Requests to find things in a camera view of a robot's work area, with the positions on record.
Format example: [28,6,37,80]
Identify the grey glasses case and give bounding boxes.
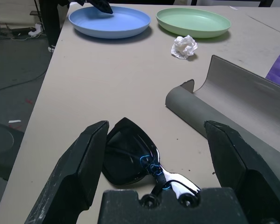
[165,55,280,165]

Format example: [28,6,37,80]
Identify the black sunglasses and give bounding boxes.
[102,117,201,206]

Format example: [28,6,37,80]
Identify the white tissue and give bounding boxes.
[171,35,198,60]

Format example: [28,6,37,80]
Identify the blue plastic plate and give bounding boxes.
[68,6,152,39]

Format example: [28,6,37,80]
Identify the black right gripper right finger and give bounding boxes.
[203,120,280,224]

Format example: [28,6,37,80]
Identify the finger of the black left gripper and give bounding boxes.
[84,0,114,15]

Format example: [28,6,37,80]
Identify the black floor cable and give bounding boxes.
[0,69,48,94]

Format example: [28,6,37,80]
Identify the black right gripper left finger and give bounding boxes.
[24,120,110,224]

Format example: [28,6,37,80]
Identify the white power strip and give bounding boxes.
[28,22,44,37]

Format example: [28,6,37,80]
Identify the green plastic plate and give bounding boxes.
[155,7,231,39]

